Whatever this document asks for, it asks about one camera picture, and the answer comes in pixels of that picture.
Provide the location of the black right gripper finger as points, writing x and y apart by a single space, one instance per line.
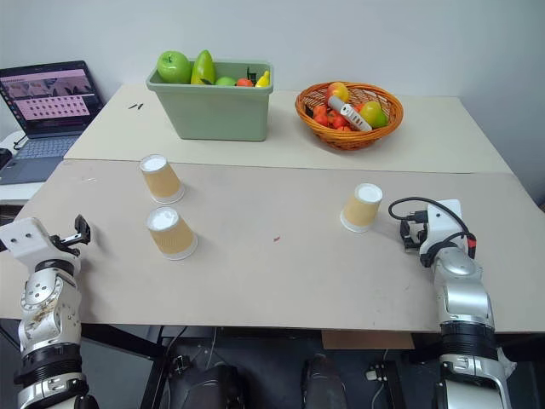
411 215
409 245

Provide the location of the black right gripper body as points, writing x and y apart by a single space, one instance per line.
419 232

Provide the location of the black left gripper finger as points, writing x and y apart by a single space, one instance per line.
83 238
81 223

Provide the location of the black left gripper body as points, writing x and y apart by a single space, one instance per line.
66 248

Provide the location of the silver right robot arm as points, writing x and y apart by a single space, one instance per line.
464 298

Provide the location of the brown paper cup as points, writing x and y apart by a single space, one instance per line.
359 211
162 183
172 236

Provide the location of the orange wicker basket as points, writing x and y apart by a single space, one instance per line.
353 138

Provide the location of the black object beside laptop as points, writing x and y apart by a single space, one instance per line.
4 157

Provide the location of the brown cardboard piece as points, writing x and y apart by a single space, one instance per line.
366 339

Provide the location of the yellow green toy fruit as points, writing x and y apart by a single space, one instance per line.
374 114

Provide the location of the red toy vegetable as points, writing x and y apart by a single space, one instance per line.
340 122

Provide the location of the grey white cylindrical device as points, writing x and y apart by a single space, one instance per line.
349 113

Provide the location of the open dark laptop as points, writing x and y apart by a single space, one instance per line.
47 106

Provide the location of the orange toy vegetable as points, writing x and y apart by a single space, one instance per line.
321 114

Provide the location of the white power plug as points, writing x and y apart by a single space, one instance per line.
371 375

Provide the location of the red yellow toy apple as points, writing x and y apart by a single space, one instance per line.
338 90

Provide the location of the dark rounded shape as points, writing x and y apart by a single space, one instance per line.
213 387
323 383

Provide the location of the green plastic bin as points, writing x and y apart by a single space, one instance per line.
213 111

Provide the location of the green toy apple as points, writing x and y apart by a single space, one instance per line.
172 66

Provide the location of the green toy mango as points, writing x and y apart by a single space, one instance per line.
203 68

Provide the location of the yellow toy banana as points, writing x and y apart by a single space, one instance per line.
264 80

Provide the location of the small green toy lime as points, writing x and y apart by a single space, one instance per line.
225 81

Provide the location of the small black object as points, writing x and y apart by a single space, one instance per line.
251 76

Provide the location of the orange toy fruit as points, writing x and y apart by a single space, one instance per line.
244 82

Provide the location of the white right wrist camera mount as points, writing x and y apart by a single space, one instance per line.
443 226

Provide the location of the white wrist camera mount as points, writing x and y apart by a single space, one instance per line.
25 240
443 226

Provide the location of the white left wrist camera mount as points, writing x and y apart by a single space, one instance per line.
25 240

